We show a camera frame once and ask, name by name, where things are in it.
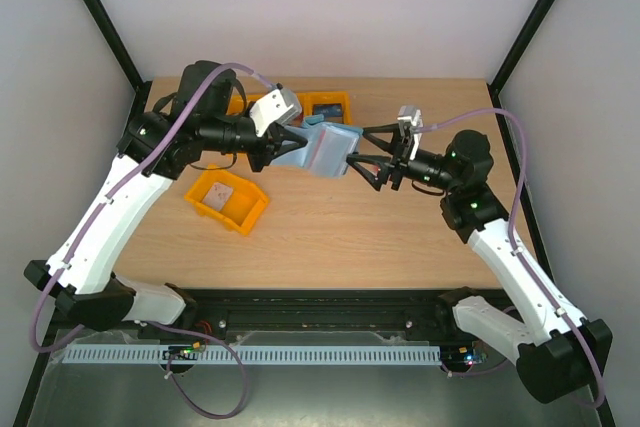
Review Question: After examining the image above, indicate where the teal leather card holder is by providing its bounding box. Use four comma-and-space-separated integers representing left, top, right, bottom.
270, 121, 363, 178

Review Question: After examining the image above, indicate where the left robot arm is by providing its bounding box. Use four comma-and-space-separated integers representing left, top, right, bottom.
24, 60, 306, 331

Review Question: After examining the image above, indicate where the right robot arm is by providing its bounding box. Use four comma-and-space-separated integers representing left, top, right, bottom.
347, 121, 612, 404

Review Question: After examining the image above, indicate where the pink card in loose bin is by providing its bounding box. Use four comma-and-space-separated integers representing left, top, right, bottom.
202, 182, 234, 211

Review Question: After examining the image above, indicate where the blue card stack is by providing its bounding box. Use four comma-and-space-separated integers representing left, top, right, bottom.
313, 103, 344, 117

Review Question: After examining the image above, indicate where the loose yellow bin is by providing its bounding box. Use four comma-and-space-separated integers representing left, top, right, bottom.
184, 164, 270, 236

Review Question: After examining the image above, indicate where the right yellow bin in row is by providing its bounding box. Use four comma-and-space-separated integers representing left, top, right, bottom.
299, 91, 352, 125

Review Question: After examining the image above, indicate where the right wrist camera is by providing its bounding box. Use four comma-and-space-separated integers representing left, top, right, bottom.
397, 105, 423, 160

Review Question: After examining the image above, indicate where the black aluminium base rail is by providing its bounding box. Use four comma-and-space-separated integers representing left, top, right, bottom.
55, 287, 470, 343

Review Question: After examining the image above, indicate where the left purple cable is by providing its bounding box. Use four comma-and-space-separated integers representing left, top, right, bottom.
30, 62, 249, 418

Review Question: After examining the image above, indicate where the slotted white cable duct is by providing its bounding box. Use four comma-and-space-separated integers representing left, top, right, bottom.
57, 343, 441, 366

